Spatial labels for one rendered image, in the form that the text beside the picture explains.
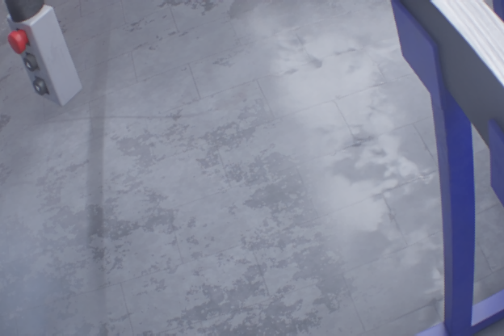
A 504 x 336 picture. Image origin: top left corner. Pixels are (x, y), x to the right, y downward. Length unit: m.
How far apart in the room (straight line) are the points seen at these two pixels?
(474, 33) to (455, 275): 0.63
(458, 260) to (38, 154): 1.42
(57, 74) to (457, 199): 0.69
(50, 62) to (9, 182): 1.53
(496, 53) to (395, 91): 1.34
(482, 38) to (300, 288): 1.03
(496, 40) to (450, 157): 0.36
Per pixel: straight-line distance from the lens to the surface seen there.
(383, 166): 2.06
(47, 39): 0.92
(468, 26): 0.98
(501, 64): 0.92
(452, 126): 1.22
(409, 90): 2.26
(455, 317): 1.60
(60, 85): 0.95
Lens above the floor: 1.43
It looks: 41 degrees down
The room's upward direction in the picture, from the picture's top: 18 degrees counter-clockwise
